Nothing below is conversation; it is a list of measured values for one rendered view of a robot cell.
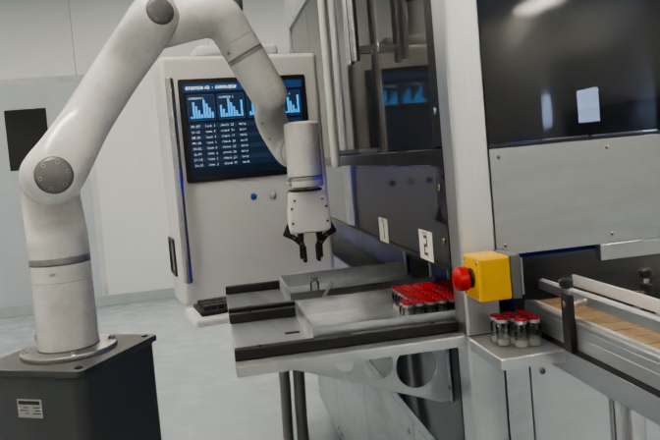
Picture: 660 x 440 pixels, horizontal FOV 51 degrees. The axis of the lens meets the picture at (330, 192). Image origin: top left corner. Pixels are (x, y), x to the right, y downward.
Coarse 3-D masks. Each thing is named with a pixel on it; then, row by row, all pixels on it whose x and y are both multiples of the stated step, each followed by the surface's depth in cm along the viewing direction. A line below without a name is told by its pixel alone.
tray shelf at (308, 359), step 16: (240, 304) 165; (272, 320) 146; (288, 320) 144; (240, 336) 135; (256, 336) 134; (272, 336) 132; (288, 336) 131; (304, 336) 130; (432, 336) 123; (448, 336) 122; (464, 336) 121; (320, 352) 119; (336, 352) 118; (352, 352) 118; (368, 352) 118; (384, 352) 119; (400, 352) 119; (416, 352) 120; (240, 368) 115; (256, 368) 115; (272, 368) 116; (288, 368) 116
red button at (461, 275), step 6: (456, 270) 113; (462, 270) 112; (456, 276) 112; (462, 276) 111; (468, 276) 112; (456, 282) 112; (462, 282) 111; (468, 282) 111; (456, 288) 113; (462, 288) 112; (468, 288) 112
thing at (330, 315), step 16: (304, 304) 147; (320, 304) 148; (336, 304) 148; (352, 304) 149; (368, 304) 150; (384, 304) 150; (304, 320) 132; (320, 320) 141; (336, 320) 140; (352, 320) 139; (368, 320) 137; (384, 320) 124; (400, 320) 124; (416, 320) 125; (432, 320) 125; (320, 336) 122
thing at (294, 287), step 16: (320, 272) 182; (336, 272) 183; (352, 272) 184; (368, 272) 184; (384, 272) 185; (400, 272) 186; (288, 288) 162; (304, 288) 177; (320, 288) 176; (336, 288) 157; (352, 288) 157; (368, 288) 158; (384, 288) 159
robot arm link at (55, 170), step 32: (160, 0) 140; (128, 32) 140; (160, 32) 140; (96, 64) 142; (128, 64) 142; (96, 96) 140; (128, 96) 145; (64, 128) 136; (96, 128) 140; (32, 160) 131; (64, 160) 133; (32, 192) 131; (64, 192) 133
